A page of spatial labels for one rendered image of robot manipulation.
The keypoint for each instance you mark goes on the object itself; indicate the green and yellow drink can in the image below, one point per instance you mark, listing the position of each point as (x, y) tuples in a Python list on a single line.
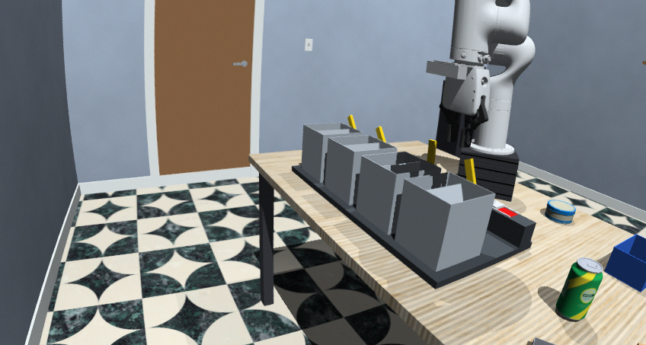
[(579, 289)]

